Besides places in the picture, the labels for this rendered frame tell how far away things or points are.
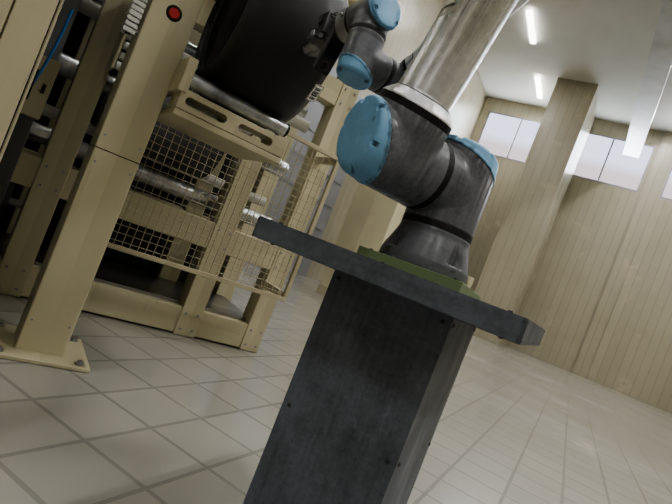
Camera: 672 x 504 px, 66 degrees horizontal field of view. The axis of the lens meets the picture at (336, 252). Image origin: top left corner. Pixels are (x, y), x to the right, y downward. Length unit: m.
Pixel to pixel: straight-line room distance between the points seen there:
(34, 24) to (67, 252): 0.84
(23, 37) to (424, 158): 0.66
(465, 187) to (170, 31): 1.02
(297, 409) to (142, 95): 1.02
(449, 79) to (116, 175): 1.03
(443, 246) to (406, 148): 0.21
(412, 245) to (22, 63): 0.71
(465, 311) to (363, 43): 0.71
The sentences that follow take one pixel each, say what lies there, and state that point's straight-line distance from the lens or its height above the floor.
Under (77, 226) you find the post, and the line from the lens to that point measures 1.64.
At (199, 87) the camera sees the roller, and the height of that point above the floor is 0.89.
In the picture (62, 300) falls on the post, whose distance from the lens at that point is 1.69.
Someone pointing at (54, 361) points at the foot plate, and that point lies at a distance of 1.69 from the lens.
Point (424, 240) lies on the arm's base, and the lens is 1.01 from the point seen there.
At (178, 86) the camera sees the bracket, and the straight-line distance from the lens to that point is 1.56.
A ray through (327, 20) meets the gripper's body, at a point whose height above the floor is 1.16.
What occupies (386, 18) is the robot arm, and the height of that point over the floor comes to 1.14.
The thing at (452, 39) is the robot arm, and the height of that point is 1.00.
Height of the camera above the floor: 0.58
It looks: level
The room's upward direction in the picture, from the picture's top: 22 degrees clockwise
